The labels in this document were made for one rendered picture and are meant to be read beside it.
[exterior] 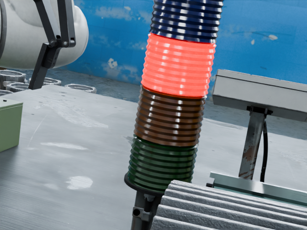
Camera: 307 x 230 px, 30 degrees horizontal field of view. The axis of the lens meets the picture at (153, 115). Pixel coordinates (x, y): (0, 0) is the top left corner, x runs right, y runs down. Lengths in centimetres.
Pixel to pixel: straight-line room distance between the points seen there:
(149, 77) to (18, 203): 59
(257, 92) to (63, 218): 40
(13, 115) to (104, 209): 37
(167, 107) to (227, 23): 607
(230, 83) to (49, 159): 47
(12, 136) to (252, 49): 533
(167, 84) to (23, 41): 79
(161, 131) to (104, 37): 651
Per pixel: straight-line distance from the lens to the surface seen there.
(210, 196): 29
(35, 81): 83
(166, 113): 48
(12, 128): 131
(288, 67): 647
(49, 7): 84
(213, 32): 49
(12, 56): 126
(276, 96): 101
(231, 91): 101
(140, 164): 50
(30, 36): 125
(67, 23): 81
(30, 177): 117
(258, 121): 103
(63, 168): 123
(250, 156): 105
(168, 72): 48
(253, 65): 651
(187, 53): 47
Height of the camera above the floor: 121
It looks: 13 degrees down
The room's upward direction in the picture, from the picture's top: 9 degrees clockwise
